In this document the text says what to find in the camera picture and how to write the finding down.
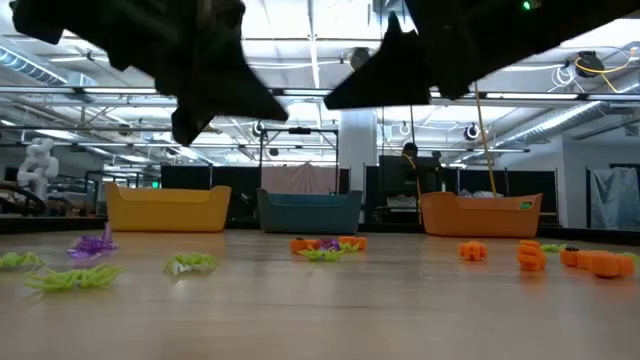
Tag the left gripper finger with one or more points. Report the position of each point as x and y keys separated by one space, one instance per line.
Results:
x=192 y=120
x=235 y=90

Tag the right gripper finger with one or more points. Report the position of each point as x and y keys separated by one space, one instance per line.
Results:
x=390 y=80

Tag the green plastic spider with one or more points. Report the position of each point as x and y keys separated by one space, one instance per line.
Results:
x=350 y=247
x=75 y=277
x=20 y=260
x=322 y=255
x=552 y=248
x=191 y=262

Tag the orange plastic pumpkin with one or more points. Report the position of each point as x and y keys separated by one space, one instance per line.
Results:
x=600 y=263
x=531 y=255
x=472 y=251
x=301 y=245
x=359 y=241

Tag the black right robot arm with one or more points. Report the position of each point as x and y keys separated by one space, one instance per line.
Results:
x=575 y=15

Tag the black partition screen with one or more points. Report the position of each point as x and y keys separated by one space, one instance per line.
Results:
x=185 y=177
x=525 y=182

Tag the person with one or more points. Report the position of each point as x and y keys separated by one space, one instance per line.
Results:
x=410 y=149

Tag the white building column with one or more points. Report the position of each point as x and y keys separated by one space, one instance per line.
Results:
x=357 y=150

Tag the yellow plastic bin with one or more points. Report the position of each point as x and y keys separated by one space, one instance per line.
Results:
x=167 y=210

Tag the beige cloth backdrop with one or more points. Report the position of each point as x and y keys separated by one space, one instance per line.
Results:
x=300 y=177

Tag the teal plastic bin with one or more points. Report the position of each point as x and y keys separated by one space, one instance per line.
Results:
x=310 y=212

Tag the white robot figure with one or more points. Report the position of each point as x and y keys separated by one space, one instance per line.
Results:
x=37 y=167

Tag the orange plastic bin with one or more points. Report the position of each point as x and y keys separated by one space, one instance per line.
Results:
x=480 y=217

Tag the black curved tube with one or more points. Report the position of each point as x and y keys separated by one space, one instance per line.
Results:
x=20 y=192

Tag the grey tarp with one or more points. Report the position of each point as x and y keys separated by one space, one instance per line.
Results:
x=615 y=197

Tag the black metal stand frame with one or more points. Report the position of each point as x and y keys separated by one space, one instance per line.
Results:
x=299 y=131

